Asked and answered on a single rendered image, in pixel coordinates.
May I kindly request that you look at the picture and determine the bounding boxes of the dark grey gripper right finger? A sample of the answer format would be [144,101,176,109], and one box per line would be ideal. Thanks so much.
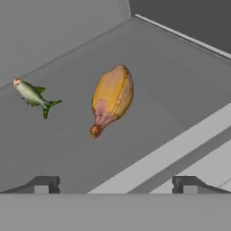
[171,175,231,195]

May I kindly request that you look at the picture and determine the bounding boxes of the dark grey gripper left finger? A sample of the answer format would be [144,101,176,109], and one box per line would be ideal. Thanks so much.
[0,175,60,195]

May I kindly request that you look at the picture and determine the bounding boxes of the grey fridge rack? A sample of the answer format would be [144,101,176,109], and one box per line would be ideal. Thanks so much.
[0,16,231,195]

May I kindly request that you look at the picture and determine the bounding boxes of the yellow chicken drumstick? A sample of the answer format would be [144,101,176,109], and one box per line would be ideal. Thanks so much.
[89,63,134,140]

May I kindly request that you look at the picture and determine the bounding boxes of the green and white fish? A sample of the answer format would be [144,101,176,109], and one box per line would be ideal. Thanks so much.
[12,78,63,120]

